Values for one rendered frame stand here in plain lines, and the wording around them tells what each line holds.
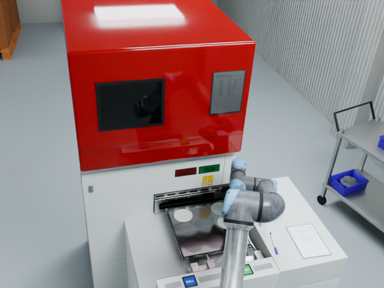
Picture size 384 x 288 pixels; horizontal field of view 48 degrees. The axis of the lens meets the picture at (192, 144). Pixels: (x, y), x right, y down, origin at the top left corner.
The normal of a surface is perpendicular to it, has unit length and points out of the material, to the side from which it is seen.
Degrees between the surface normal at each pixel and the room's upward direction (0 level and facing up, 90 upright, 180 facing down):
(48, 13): 90
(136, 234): 0
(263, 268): 0
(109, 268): 90
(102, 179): 90
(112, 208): 90
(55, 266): 0
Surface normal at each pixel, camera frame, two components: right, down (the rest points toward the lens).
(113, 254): 0.28, 0.55
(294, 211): 0.05, -0.83
